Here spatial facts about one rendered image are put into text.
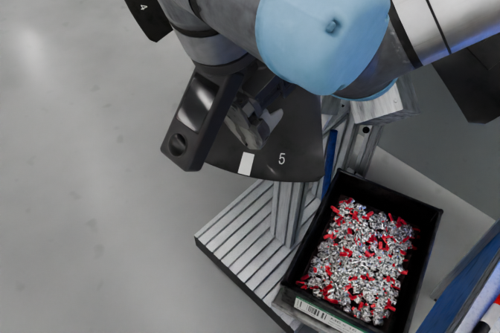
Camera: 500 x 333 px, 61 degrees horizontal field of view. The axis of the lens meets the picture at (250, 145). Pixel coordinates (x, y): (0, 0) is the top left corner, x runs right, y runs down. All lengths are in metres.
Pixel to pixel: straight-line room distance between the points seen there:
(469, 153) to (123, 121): 1.42
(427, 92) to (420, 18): 1.23
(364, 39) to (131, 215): 1.51
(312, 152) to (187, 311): 1.00
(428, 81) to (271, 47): 1.32
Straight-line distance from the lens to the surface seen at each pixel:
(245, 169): 0.61
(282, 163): 0.61
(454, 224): 1.81
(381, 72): 0.37
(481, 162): 1.66
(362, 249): 0.67
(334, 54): 0.24
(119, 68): 2.30
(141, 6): 0.81
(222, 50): 0.37
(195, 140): 0.42
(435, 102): 1.59
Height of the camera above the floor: 1.43
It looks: 51 degrees down
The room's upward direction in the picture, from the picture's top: straight up
